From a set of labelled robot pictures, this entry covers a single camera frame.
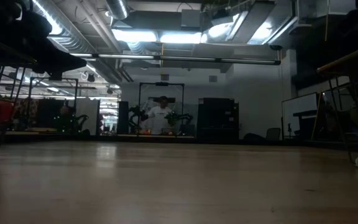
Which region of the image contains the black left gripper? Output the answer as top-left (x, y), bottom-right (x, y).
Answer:
top-left (26, 34), bottom-right (88, 75)

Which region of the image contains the person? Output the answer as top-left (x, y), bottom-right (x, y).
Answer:
top-left (53, 105), bottom-right (90, 135)
top-left (146, 95), bottom-right (174, 136)

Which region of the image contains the black upright panel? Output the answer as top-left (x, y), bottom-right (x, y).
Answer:
top-left (117, 100), bottom-right (130, 135)

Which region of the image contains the long ceiling light tube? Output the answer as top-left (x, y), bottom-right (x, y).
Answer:
top-left (70, 52), bottom-right (282, 66)

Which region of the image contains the black background cabinet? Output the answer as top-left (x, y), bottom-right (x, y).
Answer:
top-left (196, 97), bottom-right (240, 141)

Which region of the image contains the black chair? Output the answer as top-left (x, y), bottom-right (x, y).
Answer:
top-left (265, 127), bottom-right (282, 142)

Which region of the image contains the whiteboard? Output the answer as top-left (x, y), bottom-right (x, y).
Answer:
top-left (280, 92), bottom-right (320, 138)

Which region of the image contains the silver ceiling duct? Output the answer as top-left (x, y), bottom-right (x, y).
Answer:
top-left (31, 0), bottom-right (98, 54)

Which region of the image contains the metal wire basket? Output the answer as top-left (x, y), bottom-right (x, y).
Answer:
top-left (316, 42), bottom-right (358, 170)
top-left (0, 32), bottom-right (39, 159)

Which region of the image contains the black stand frame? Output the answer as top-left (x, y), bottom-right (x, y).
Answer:
top-left (137, 82), bottom-right (186, 136)

